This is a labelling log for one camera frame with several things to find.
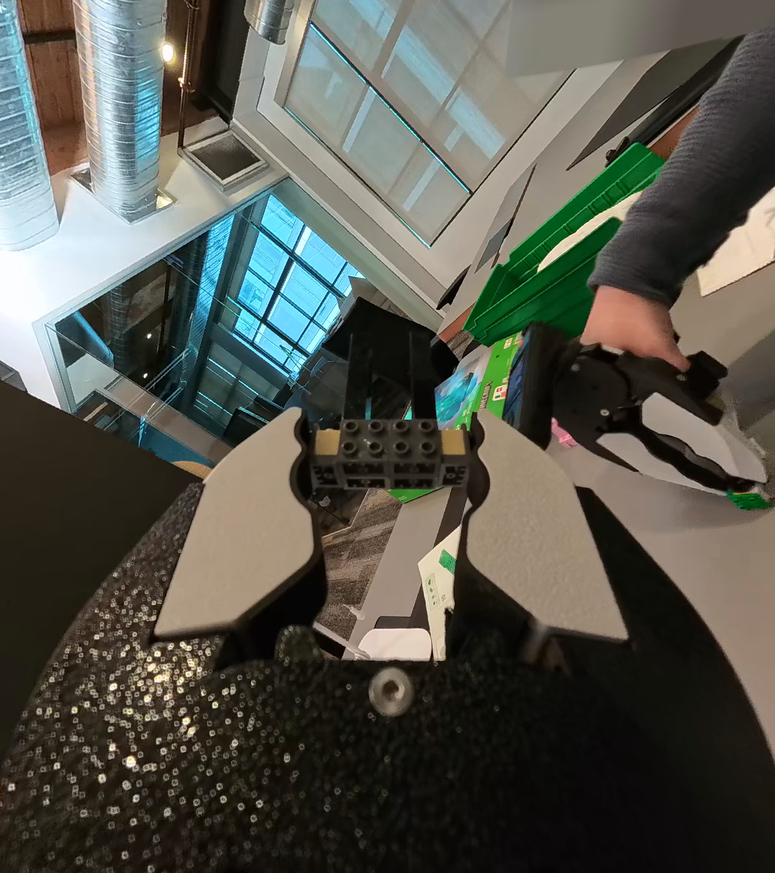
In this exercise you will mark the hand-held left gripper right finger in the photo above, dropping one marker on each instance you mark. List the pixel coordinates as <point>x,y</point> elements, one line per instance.
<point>537,539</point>

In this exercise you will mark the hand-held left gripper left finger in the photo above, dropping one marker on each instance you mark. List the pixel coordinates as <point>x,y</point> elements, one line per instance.
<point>237,532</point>

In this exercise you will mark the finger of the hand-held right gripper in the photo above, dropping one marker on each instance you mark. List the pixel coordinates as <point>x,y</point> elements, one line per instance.
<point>715,436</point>
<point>640,460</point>

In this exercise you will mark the small green white brick model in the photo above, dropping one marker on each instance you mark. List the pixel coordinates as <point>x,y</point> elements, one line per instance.
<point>752,499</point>

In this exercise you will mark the black grey brick assembly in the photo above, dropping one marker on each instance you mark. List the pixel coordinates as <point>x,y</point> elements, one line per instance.
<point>387,450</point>

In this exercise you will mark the person's right forearm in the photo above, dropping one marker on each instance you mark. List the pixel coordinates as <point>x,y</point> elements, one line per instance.
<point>722,164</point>

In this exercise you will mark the grey desk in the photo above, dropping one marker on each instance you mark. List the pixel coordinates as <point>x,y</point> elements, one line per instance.
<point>701,580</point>

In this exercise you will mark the person's right hand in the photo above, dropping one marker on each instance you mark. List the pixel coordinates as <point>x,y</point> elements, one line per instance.
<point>633,327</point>

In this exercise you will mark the pink brick pig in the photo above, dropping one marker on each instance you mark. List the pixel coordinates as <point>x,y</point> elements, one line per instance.
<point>563,436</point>

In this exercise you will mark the white green instruction booklet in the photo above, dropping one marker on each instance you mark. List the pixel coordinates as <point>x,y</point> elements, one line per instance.
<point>439,580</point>

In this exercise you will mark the green toy set box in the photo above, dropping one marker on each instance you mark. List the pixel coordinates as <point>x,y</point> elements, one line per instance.
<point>483,389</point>

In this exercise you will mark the green plastic bin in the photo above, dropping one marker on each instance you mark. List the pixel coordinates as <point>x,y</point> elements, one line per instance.
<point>551,279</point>

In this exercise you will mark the white paper sheet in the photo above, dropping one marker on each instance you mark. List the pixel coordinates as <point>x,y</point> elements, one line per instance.
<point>578,245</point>

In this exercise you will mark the white unfolded paper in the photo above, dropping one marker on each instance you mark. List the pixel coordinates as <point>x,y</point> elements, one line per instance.
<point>769,232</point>

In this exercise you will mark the glass partition window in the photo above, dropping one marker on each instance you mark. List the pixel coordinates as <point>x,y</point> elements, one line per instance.
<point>217,314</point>

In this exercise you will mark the large frosted window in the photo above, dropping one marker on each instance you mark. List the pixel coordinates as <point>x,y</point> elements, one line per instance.
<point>401,102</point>

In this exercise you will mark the ceiling vent grille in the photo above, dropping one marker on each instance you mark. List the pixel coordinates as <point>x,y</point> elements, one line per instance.
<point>222,158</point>

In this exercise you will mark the round ceiling lamp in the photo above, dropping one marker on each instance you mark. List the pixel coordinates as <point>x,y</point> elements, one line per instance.
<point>167,51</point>

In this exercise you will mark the small silver ventilation duct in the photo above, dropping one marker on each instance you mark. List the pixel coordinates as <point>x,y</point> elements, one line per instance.
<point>268,20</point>

